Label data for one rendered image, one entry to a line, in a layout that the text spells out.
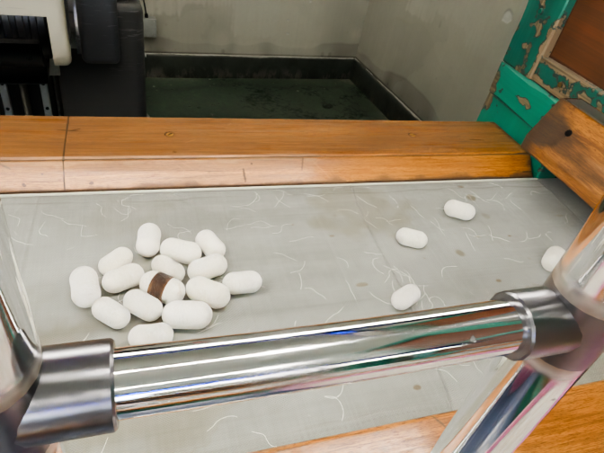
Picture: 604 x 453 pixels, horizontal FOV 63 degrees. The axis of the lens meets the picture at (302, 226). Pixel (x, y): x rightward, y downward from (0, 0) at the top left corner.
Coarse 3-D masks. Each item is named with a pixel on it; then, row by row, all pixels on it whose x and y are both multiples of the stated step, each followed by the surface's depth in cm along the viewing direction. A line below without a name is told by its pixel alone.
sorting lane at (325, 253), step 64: (64, 192) 49; (128, 192) 50; (192, 192) 52; (256, 192) 54; (320, 192) 56; (384, 192) 58; (448, 192) 61; (512, 192) 63; (64, 256) 42; (256, 256) 46; (320, 256) 48; (384, 256) 49; (448, 256) 51; (512, 256) 53; (64, 320) 37; (256, 320) 40; (320, 320) 42; (384, 384) 38; (448, 384) 39; (576, 384) 41; (128, 448) 31; (192, 448) 32; (256, 448) 32
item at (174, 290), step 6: (144, 276) 40; (150, 276) 39; (144, 282) 39; (168, 282) 39; (174, 282) 39; (180, 282) 40; (144, 288) 39; (168, 288) 39; (174, 288) 39; (180, 288) 39; (168, 294) 39; (174, 294) 39; (180, 294) 39; (162, 300) 39; (168, 300) 39
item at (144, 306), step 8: (128, 296) 38; (136, 296) 38; (144, 296) 38; (152, 296) 39; (128, 304) 38; (136, 304) 38; (144, 304) 38; (152, 304) 38; (160, 304) 38; (136, 312) 38; (144, 312) 37; (152, 312) 38; (160, 312) 38; (152, 320) 38
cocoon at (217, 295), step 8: (192, 280) 40; (200, 280) 40; (208, 280) 40; (192, 288) 40; (200, 288) 40; (208, 288) 40; (216, 288) 40; (224, 288) 40; (192, 296) 40; (200, 296) 40; (208, 296) 39; (216, 296) 39; (224, 296) 40; (208, 304) 40; (216, 304) 39; (224, 304) 40
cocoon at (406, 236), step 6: (402, 228) 51; (408, 228) 51; (396, 234) 51; (402, 234) 50; (408, 234) 50; (414, 234) 50; (420, 234) 50; (402, 240) 50; (408, 240) 50; (414, 240) 50; (420, 240) 50; (426, 240) 50; (414, 246) 50; (420, 246) 50
